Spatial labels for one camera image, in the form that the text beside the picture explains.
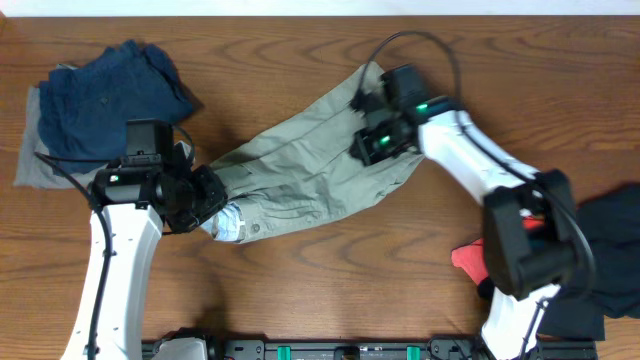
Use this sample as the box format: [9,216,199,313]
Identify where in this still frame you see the khaki green shorts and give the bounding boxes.
[200,63,423,244]

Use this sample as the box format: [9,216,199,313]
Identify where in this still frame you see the folded navy blue shorts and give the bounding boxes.
[38,40,194,174]

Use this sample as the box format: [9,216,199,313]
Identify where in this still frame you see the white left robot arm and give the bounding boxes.
[63,165,227,359]

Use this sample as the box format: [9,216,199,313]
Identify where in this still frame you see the red garment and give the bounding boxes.
[449,217,546,286]

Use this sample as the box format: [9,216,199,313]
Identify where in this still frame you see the folded grey garment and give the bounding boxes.
[14,64,112,189]

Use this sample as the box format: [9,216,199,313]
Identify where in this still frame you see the black garment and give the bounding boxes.
[476,184,640,342]

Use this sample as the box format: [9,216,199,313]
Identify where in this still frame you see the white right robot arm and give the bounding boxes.
[352,103,595,359]

